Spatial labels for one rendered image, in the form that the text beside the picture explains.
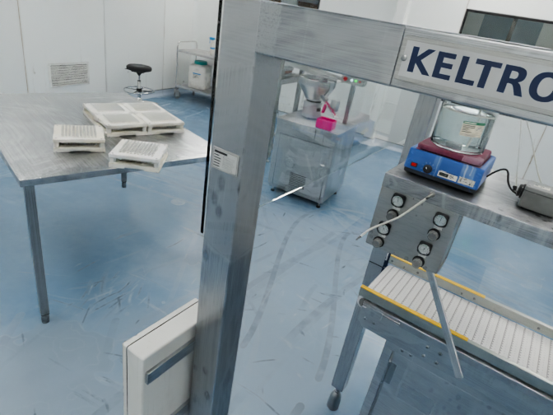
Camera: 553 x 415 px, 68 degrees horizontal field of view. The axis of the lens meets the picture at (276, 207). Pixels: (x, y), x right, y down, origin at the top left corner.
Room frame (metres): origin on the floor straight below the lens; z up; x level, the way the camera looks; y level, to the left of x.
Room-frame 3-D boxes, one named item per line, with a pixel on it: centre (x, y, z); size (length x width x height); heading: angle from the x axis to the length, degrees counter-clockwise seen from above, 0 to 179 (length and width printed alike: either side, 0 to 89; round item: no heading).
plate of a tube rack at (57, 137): (2.08, 1.12, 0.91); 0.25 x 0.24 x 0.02; 118
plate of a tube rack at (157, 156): (1.99, 0.75, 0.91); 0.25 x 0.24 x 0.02; 97
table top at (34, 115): (2.48, 1.26, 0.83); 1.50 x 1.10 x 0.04; 45
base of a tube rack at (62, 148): (2.08, 1.12, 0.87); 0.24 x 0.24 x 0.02; 28
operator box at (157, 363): (0.55, 0.15, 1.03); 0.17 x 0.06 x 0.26; 149
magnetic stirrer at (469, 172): (1.13, -0.46, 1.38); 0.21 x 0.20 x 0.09; 149
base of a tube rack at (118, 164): (1.99, 0.75, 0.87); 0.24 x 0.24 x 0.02; 7
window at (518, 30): (5.68, -2.59, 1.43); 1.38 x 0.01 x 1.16; 66
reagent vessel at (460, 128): (1.14, -0.47, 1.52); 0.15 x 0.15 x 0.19
